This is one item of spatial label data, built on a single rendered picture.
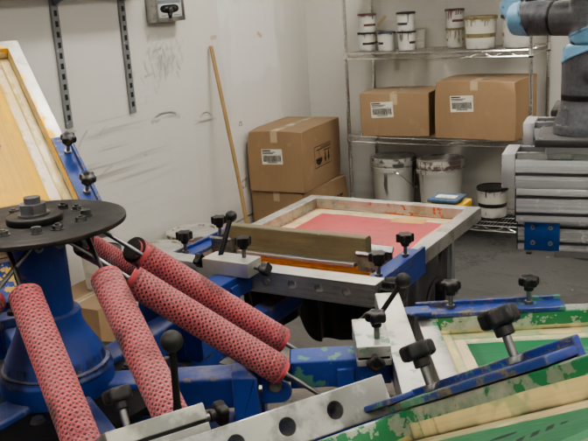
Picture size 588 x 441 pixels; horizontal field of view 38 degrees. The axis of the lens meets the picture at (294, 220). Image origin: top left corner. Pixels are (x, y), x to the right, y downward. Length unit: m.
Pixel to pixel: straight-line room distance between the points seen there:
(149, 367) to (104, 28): 3.46
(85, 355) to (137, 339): 0.25
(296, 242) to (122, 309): 0.95
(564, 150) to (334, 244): 0.62
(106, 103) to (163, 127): 0.48
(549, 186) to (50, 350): 1.42
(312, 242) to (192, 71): 3.09
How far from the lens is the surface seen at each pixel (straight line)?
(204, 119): 5.20
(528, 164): 2.24
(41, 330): 1.24
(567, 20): 1.94
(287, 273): 1.89
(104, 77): 4.53
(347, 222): 2.60
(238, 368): 1.43
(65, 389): 1.18
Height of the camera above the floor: 1.65
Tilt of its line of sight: 15 degrees down
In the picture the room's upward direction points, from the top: 4 degrees counter-clockwise
